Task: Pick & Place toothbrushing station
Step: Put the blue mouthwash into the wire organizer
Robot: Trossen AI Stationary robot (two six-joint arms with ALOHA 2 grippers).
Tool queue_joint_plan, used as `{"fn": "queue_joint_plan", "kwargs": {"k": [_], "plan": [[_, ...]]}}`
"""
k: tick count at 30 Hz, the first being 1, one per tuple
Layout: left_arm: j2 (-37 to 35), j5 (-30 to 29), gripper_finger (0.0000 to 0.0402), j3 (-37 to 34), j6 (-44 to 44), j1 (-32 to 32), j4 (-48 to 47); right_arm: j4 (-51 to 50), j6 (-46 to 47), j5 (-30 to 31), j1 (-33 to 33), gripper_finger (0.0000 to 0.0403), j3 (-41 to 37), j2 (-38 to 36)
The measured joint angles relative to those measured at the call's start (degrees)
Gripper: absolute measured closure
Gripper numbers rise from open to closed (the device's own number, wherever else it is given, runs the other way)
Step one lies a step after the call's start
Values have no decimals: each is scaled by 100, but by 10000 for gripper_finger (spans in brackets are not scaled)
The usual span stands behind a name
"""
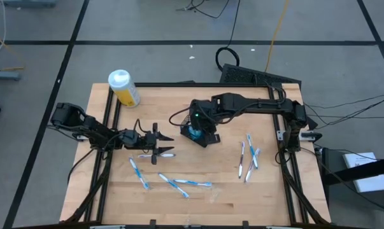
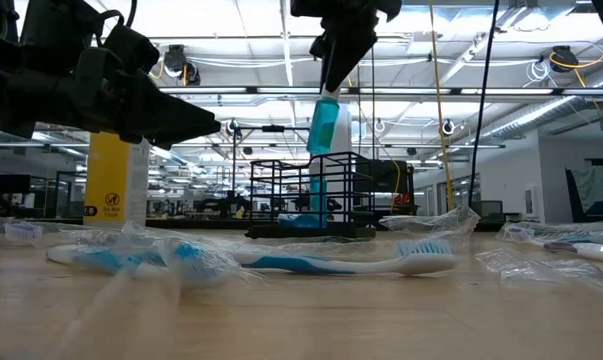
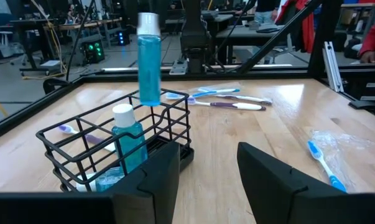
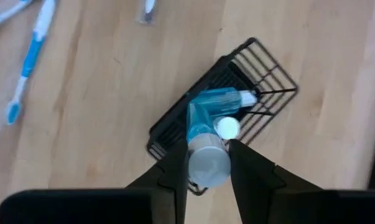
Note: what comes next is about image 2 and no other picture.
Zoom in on black wire caddy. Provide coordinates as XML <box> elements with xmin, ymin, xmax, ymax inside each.
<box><xmin>244</xmin><ymin>151</ymin><xmax>378</xmax><ymax>240</ymax></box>

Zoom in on black monitor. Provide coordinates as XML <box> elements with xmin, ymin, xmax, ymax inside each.
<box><xmin>0</xmin><ymin>173</ymin><xmax>32</xmax><ymax>194</ymax></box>

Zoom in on purple white toothbrush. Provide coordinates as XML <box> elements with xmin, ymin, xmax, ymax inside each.
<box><xmin>506</xmin><ymin>225</ymin><xmax>603</xmax><ymax>265</ymax></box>

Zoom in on black hanging cable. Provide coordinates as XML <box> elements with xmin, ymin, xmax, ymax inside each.
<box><xmin>467</xmin><ymin>0</ymin><xmax>501</xmax><ymax>207</ymax></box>

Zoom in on blue white toothbrush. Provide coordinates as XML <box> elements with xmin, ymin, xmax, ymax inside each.
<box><xmin>228</xmin><ymin>238</ymin><xmax>458</xmax><ymax>276</ymax></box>

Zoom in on black machine with yellow cable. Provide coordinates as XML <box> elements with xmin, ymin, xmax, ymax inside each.
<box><xmin>365</xmin><ymin>159</ymin><xmax>416</xmax><ymax>224</ymax></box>

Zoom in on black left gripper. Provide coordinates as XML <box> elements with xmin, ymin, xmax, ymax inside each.
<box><xmin>0</xmin><ymin>0</ymin><xmax>222</xmax><ymax>150</ymax></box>

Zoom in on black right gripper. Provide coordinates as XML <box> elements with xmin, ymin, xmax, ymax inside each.
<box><xmin>289</xmin><ymin>0</ymin><xmax>403</xmax><ymax>95</ymax></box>

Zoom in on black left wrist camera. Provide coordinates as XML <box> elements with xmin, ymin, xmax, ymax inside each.
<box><xmin>102</xmin><ymin>24</ymin><xmax>161</xmax><ymax>76</ymax></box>

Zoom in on black table frame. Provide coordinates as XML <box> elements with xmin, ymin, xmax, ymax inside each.
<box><xmin>0</xmin><ymin>214</ymin><xmax>512</xmax><ymax>237</ymax></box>

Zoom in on yellow white wipes canister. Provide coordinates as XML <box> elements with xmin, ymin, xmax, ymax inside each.
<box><xmin>82</xmin><ymin>130</ymin><xmax>153</xmax><ymax>232</ymax></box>

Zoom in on black ceiling cord reel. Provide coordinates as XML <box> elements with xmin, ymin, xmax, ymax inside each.
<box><xmin>162</xmin><ymin>43</ymin><xmax>202</xmax><ymax>86</ymax></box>
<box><xmin>548</xmin><ymin>44</ymin><xmax>582</xmax><ymax>74</ymax></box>

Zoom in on yellow hanging cable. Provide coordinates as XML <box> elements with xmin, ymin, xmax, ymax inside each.
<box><xmin>427</xmin><ymin>0</ymin><xmax>456</xmax><ymax>211</ymax></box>

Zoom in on empty clear plastic wrapper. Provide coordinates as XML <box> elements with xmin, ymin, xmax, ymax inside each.
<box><xmin>475</xmin><ymin>248</ymin><xmax>603</xmax><ymax>296</ymax></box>

